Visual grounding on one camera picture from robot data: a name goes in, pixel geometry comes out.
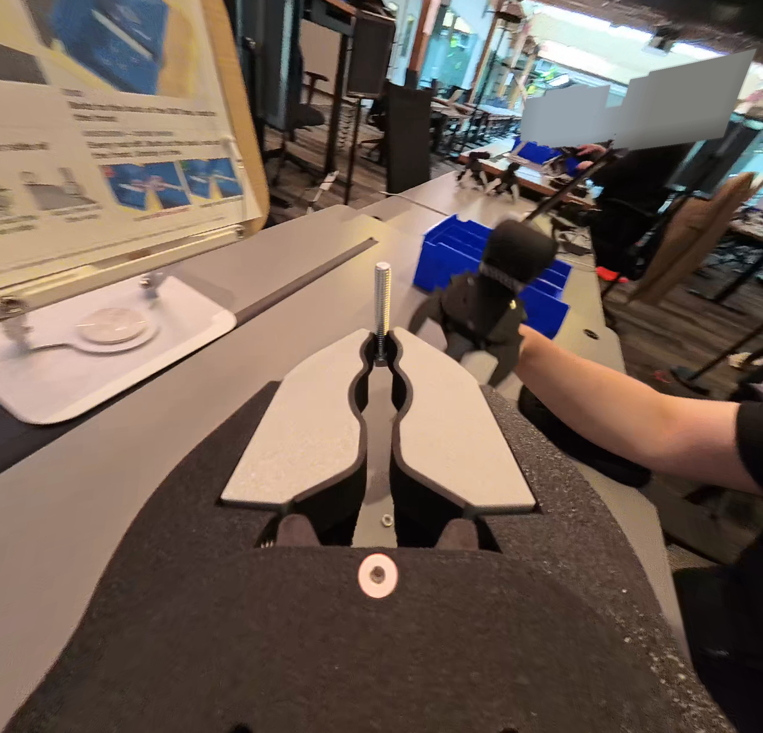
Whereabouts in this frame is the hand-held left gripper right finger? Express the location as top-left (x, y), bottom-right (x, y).
top-left (390, 326), bottom-right (538, 519)

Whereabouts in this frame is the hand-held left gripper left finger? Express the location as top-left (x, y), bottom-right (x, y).
top-left (219, 328), bottom-right (375, 513)

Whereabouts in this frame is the silver bolt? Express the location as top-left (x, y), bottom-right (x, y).
top-left (372, 261), bottom-right (395, 369)

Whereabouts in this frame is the blue plastic bin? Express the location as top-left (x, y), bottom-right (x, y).
top-left (413, 213), bottom-right (574, 341)
top-left (511, 138), bottom-right (584, 178)

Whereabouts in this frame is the person's right forearm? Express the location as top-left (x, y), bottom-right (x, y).
top-left (514, 324), bottom-right (746, 496)

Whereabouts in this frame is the black mesh wrist rest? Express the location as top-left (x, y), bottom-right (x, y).
top-left (516, 381), bottom-right (654, 489)

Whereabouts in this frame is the small black tripod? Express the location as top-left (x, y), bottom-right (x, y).
top-left (456, 151), bottom-right (492, 191)
top-left (492, 161), bottom-right (521, 202)

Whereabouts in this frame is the black boom pole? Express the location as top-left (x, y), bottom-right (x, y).
top-left (523, 145), bottom-right (624, 228)

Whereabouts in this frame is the dark divider panel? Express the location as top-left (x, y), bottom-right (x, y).
top-left (384, 83), bottom-right (434, 196)

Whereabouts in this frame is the wooden board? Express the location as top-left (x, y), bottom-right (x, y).
top-left (631, 171), bottom-right (759, 306)
top-left (191, 0), bottom-right (273, 239)

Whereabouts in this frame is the black office chair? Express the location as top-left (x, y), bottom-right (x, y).
top-left (280, 70), bottom-right (330, 173)

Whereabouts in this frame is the person's black clothing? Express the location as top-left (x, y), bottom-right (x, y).
top-left (734, 398), bottom-right (763, 498)

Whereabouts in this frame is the black monitor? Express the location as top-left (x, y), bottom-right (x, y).
top-left (346, 13), bottom-right (398, 99)

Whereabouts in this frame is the white instruction sheet stand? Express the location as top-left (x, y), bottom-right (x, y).
top-left (0, 0), bottom-right (264, 276)

